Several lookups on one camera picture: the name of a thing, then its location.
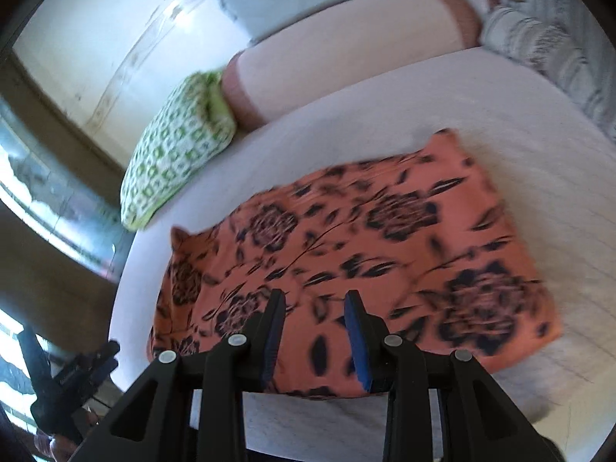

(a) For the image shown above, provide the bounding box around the orange black floral cloth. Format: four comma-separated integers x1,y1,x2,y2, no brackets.
146,129,562,398

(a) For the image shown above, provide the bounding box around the person's left hand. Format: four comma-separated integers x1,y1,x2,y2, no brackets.
33,409,100,462

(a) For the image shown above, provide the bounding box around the stained glass wooden door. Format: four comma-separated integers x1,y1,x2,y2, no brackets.
1,53,134,352

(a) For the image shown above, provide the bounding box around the green white checkered pillow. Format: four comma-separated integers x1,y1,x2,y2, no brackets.
120,70,237,231

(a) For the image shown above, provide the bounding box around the striped floral small pillow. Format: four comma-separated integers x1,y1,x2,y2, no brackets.
479,6,584,81

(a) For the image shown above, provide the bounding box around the pink bolster cushion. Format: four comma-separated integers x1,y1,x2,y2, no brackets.
221,0,481,131

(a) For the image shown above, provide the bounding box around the striped floral large cushion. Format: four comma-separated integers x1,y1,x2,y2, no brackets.
504,0,616,143

